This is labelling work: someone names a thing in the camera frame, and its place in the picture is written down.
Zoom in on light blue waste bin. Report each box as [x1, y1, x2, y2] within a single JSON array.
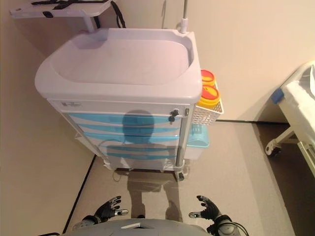
[[186, 122, 211, 160]]

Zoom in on white hospital bed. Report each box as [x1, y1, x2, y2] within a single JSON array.
[[265, 60, 315, 173]]

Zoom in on white perforated side basket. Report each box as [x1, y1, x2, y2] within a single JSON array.
[[191, 81, 225, 126]]

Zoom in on bed caster wheel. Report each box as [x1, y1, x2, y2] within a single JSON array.
[[265, 142, 283, 157]]

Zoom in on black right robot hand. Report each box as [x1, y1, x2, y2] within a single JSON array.
[[189, 195, 222, 222]]

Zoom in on grey IV pole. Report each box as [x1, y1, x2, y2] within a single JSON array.
[[181, 0, 189, 34]]

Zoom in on shallow blue striped drawer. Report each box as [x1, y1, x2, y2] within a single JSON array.
[[77, 124, 183, 138], [68, 112, 185, 127]]

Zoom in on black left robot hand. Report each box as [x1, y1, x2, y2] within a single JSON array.
[[94, 196, 129, 226]]

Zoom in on cart label sticker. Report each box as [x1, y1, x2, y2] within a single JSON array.
[[61, 100, 82, 108]]

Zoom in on black cart keys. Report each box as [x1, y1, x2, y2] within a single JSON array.
[[169, 109, 180, 123]]

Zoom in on blue bed tag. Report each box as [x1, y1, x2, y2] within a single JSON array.
[[270, 88, 285, 104]]

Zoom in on yellow sharps container red lid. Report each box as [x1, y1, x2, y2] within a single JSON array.
[[198, 85, 221, 109], [200, 69, 217, 86]]

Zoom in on white medical cart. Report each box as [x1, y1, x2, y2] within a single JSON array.
[[34, 28, 204, 182]]

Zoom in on white floor cable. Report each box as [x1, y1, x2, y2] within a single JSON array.
[[94, 140, 130, 182]]

